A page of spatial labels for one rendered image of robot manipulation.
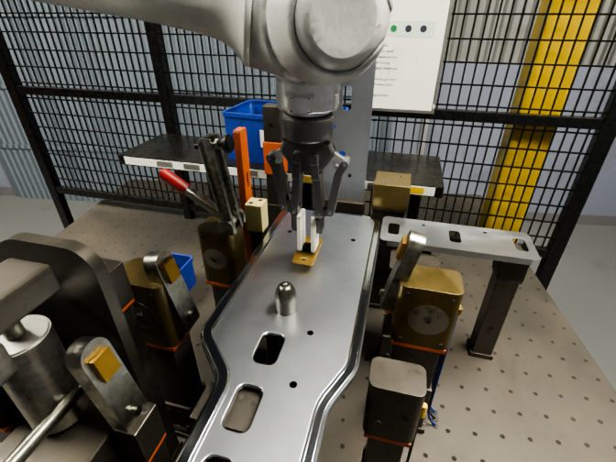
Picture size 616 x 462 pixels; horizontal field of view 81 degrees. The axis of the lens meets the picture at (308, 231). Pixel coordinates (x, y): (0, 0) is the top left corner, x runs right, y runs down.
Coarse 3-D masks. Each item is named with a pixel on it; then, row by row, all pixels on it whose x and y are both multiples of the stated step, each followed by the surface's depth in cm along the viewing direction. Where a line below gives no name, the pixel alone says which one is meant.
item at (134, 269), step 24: (144, 288) 48; (144, 312) 51; (168, 312) 51; (144, 336) 54; (168, 336) 53; (168, 360) 57; (192, 360) 62; (168, 384) 61; (192, 384) 63; (168, 408) 64; (192, 408) 63
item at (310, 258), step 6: (306, 240) 67; (306, 246) 65; (318, 246) 65; (300, 252) 64; (306, 252) 64; (294, 258) 62; (300, 258) 62; (306, 258) 62; (312, 258) 62; (306, 264) 61; (312, 264) 61
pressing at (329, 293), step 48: (288, 240) 71; (336, 240) 71; (240, 288) 59; (336, 288) 59; (240, 336) 50; (288, 336) 50; (336, 336) 50; (240, 384) 44; (288, 384) 44; (336, 384) 44; (192, 432) 38; (288, 432) 39
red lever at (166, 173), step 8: (160, 176) 62; (168, 176) 62; (176, 176) 63; (176, 184) 63; (184, 184) 63; (184, 192) 63; (192, 192) 63; (192, 200) 64; (200, 200) 63; (208, 200) 64; (208, 208) 64; (216, 208) 64; (216, 216) 64
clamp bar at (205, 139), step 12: (204, 144) 56; (216, 144) 57; (228, 144) 56; (204, 156) 57; (216, 156) 60; (204, 168) 58; (216, 168) 58; (216, 180) 59; (228, 180) 62; (216, 192) 60; (228, 192) 63; (216, 204) 62; (228, 204) 62; (228, 216) 62; (240, 216) 66
